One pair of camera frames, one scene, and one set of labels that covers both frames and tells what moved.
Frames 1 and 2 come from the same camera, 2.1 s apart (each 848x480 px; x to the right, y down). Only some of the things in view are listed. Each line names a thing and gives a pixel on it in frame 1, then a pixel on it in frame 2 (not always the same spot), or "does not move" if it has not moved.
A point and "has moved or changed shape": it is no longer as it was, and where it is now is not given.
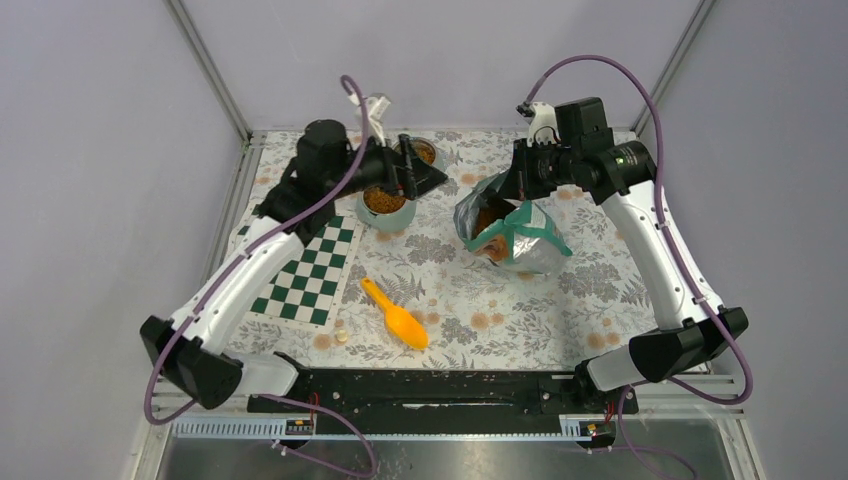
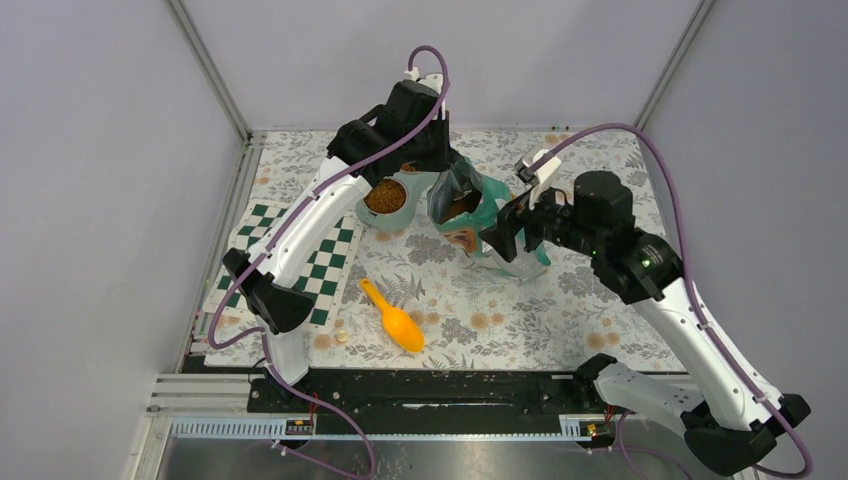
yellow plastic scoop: (399, 321) does not move
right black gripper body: (543, 168) → (547, 221)
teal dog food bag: (514, 235) has moved or changed shape
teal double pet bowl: (388, 212) does not move
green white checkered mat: (309, 292) does not move
